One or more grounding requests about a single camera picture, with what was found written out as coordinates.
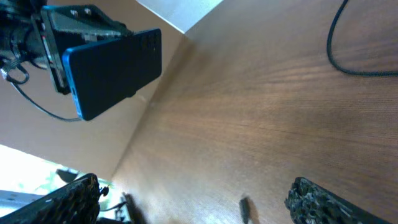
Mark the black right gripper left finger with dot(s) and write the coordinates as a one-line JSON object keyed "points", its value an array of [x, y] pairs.
{"points": [[76, 202]]}

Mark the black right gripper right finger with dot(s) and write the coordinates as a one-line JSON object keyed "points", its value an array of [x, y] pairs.
{"points": [[309, 203]]}

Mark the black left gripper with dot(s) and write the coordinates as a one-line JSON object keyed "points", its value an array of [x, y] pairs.
{"points": [[34, 32]]}

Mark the blue screen smartphone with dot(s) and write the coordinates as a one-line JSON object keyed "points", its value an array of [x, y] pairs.
{"points": [[103, 73]]}

